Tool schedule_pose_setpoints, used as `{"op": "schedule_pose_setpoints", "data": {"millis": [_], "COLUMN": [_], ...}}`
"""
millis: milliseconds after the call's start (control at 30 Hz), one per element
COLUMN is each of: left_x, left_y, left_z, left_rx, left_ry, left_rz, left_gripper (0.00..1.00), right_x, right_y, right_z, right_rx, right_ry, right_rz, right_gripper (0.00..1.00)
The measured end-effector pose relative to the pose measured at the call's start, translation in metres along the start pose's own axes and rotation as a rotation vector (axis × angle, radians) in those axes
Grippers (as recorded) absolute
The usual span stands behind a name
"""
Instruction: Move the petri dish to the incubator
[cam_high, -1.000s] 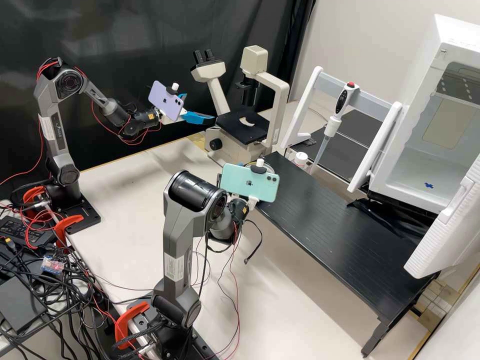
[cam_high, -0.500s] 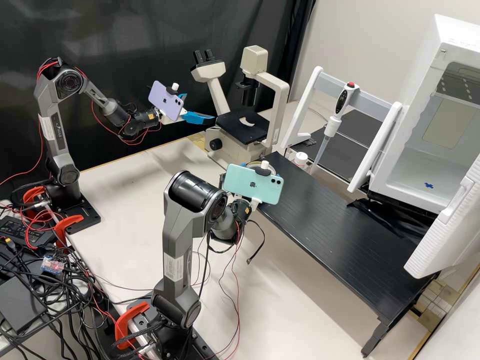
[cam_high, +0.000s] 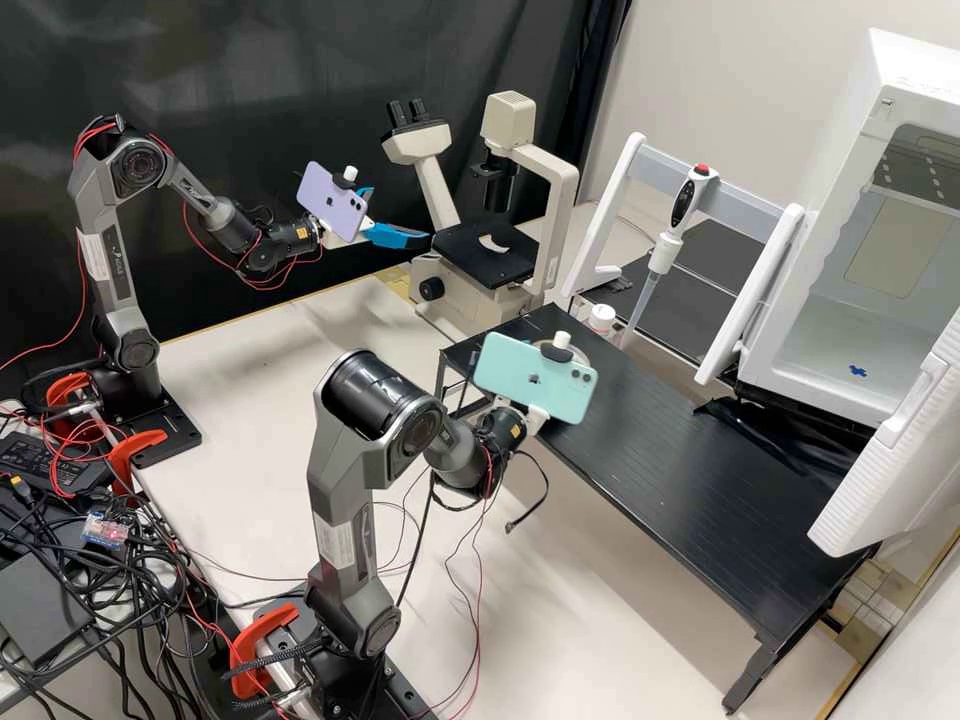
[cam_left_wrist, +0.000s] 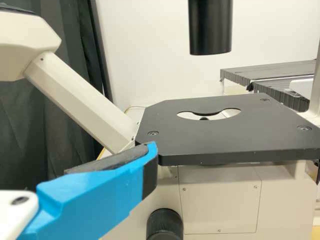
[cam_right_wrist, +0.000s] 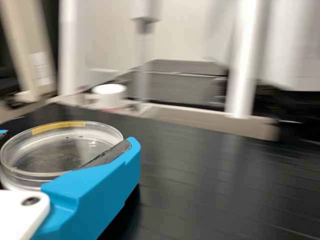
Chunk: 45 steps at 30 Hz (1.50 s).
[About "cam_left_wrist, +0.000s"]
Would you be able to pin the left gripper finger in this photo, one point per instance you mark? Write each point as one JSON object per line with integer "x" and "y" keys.
{"x": 100, "y": 190}

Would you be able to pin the cream microscope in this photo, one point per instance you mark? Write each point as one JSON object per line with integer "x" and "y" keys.
{"x": 225, "y": 130}

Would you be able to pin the black platform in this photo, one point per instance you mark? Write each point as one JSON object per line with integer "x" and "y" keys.
{"x": 262, "y": 72}
{"x": 280, "y": 96}

